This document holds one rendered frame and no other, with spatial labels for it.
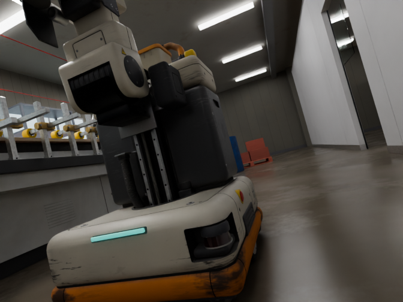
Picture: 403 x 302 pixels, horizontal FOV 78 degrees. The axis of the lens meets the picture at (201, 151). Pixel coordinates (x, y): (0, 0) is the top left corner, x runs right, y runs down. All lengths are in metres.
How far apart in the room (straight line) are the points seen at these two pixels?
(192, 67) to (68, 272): 0.81
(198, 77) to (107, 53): 0.35
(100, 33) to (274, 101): 10.65
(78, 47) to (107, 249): 0.64
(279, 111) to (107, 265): 10.76
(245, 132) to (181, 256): 10.71
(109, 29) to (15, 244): 1.63
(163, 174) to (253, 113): 10.46
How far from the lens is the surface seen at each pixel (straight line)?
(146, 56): 1.17
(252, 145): 6.98
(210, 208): 0.65
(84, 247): 0.86
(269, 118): 11.26
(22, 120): 1.96
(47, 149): 2.12
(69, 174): 2.22
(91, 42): 0.94
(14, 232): 2.14
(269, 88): 11.46
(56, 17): 1.05
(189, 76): 1.01
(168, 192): 0.97
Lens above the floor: 0.38
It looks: 3 degrees up
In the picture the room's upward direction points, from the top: 14 degrees counter-clockwise
